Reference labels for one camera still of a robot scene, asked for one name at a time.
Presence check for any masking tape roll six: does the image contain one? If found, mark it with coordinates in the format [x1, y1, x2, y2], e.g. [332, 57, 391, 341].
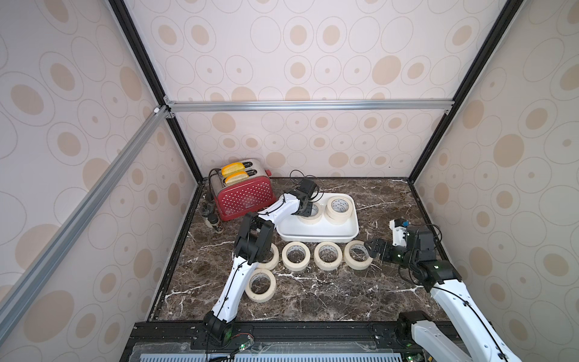
[314, 241, 343, 272]

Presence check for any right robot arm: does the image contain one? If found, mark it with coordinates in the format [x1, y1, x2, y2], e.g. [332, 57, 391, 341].
[363, 219, 519, 361]

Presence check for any left slanted aluminium bar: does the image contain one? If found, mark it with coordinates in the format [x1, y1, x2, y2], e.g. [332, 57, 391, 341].
[1, 106, 169, 343]

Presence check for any masking tape roll four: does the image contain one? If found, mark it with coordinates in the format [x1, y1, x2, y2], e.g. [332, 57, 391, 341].
[343, 240, 372, 271]

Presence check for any small dark sauce bottle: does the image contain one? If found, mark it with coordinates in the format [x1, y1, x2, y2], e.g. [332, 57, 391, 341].
[201, 205, 223, 234]

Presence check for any masking tape roll two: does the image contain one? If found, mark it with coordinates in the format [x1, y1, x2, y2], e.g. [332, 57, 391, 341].
[326, 195, 354, 217]

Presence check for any masking tape roll eight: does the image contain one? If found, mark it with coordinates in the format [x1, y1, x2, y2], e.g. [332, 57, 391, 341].
[298, 202, 325, 225]

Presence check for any black left frame post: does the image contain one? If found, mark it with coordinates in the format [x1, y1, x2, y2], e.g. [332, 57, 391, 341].
[107, 0, 204, 183]

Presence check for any horizontal aluminium frame bar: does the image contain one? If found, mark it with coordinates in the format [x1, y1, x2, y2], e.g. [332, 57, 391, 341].
[169, 99, 455, 113]

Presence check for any black right frame post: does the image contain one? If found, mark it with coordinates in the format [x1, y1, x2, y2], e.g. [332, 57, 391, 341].
[408, 0, 524, 185]

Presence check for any yellow toast slice rear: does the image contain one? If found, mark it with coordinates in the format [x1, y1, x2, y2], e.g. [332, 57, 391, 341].
[221, 162, 252, 177]

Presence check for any masking tape roll five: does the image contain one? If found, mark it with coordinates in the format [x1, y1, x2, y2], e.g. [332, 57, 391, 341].
[282, 241, 311, 272]

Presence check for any masking tape roll three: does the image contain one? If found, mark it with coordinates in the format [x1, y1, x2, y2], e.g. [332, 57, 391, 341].
[259, 244, 280, 271]

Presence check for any masking tape roll one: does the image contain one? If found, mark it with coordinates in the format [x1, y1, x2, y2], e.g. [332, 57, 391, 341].
[245, 268, 277, 303]

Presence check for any yellow toast slice front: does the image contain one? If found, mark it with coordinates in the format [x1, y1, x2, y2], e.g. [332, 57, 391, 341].
[224, 171, 250, 185]

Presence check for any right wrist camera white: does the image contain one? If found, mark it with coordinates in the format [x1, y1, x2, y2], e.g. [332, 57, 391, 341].
[389, 218, 410, 247]

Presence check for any black frame post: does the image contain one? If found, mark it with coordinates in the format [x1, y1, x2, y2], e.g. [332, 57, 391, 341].
[107, 0, 204, 183]
[408, 0, 524, 185]

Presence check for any yellow toast slice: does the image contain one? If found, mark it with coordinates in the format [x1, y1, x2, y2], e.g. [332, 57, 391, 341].
[221, 162, 252, 177]
[224, 171, 250, 185]

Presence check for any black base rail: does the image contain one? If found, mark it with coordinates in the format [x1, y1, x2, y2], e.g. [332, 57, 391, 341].
[121, 321, 433, 361]

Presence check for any red polka dot toaster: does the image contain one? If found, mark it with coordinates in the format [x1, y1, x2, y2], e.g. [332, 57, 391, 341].
[208, 158, 277, 221]

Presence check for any white plastic storage tray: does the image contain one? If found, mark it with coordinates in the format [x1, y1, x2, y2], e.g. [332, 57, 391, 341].
[275, 193, 359, 243]

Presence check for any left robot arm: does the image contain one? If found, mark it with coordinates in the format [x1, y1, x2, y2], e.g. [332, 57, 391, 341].
[204, 177, 319, 345]

